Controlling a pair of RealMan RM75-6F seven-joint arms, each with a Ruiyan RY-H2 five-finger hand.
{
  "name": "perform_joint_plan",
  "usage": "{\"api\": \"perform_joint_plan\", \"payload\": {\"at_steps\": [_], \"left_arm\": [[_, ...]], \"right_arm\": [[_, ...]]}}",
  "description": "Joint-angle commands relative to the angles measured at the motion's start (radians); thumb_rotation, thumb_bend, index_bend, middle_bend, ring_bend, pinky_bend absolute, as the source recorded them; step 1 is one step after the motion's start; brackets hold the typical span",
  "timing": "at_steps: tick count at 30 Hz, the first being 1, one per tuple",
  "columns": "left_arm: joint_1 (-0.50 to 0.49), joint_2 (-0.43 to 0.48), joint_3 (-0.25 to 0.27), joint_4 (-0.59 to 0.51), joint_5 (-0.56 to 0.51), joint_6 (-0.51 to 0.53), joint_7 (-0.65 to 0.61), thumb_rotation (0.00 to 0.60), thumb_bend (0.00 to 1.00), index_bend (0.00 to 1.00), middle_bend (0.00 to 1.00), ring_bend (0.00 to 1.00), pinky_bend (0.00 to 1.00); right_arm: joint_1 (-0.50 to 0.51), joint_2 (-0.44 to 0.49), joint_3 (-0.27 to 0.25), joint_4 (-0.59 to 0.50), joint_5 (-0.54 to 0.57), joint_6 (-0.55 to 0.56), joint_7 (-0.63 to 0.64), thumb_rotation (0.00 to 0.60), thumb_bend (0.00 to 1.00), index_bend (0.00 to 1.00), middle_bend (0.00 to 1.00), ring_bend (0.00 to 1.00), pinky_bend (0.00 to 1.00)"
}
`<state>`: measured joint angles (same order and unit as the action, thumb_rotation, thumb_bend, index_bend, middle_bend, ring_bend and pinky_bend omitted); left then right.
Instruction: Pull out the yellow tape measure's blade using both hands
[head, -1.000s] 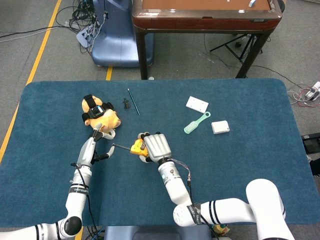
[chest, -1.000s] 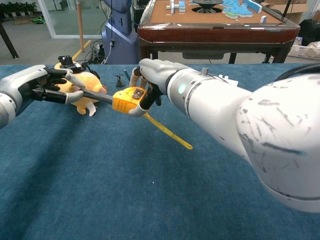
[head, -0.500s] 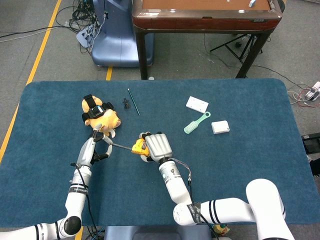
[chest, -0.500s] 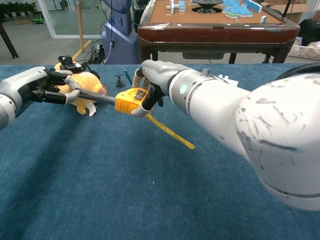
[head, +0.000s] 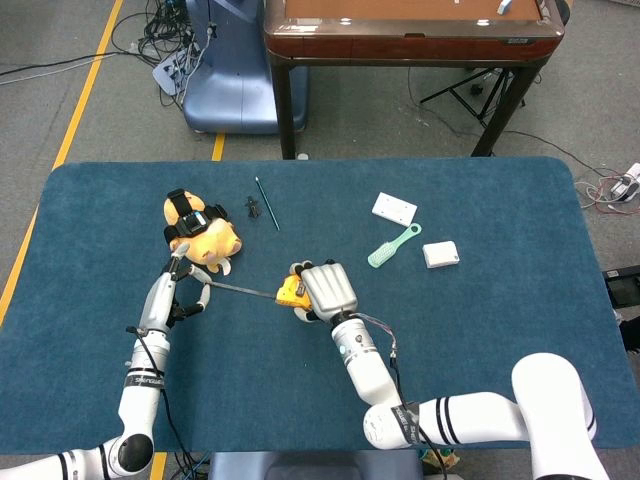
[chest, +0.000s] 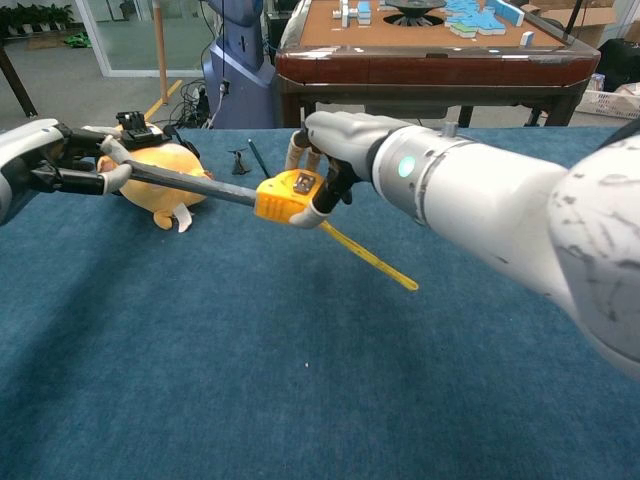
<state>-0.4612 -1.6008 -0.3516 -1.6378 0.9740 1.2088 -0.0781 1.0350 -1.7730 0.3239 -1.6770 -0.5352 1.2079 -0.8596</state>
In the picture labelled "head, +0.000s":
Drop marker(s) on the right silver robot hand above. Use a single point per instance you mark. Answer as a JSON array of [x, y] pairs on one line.
[[327, 290]]

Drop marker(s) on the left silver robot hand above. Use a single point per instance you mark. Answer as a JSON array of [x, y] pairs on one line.
[[157, 305]]

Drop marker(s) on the yellow tape measure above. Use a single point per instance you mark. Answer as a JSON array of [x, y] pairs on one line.
[[290, 294]]

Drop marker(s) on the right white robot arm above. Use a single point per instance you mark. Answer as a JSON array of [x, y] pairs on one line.
[[370, 375]]

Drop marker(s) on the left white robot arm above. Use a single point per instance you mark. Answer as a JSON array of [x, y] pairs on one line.
[[140, 410]]

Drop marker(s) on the mint green brush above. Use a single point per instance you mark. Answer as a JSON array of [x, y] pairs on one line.
[[384, 254]]

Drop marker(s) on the yellow plush toy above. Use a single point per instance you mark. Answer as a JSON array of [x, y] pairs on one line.
[[210, 245]]

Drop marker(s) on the green pencil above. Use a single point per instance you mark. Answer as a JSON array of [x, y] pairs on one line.
[[268, 204]]

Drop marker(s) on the small black clip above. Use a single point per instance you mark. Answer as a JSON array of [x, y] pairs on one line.
[[253, 207]]

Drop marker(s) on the blue felt table mat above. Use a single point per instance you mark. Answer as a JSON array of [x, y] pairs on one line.
[[260, 380]]

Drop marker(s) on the small white box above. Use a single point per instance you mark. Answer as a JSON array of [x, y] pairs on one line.
[[441, 255]]

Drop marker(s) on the grey blue robot torso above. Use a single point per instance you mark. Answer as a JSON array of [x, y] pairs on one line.
[[310, 467]]

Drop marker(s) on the small yellow toy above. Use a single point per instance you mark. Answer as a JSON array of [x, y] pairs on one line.
[[447, 457]]

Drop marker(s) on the blue grey machine base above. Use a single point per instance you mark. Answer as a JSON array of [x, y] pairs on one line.
[[235, 90]]

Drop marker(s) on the white power strip with plugs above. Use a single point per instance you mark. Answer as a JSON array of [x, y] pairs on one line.
[[170, 75]]

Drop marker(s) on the brown wooden table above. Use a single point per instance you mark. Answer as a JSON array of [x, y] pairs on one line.
[[400, 47]]

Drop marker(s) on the black tripod stand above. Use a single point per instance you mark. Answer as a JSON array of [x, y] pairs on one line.
[[487, 90]]

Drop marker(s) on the black flat box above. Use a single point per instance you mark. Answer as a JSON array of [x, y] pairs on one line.
[[625, 287]]

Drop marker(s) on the light blue small item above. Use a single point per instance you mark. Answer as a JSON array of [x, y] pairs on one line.
[[504, 6]]

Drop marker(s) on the white rectangular switch plate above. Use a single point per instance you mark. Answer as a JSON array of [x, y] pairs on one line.
[[394, 208]]

